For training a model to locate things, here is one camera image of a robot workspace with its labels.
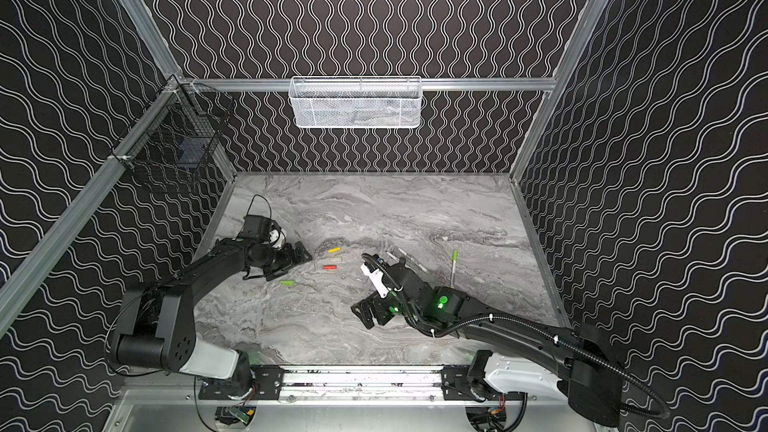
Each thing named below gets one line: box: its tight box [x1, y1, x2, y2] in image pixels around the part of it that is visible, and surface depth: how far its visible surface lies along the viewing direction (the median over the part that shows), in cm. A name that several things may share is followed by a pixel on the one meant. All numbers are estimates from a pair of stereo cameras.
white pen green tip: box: [451, 249, 459, 289], surface depth 99 cm
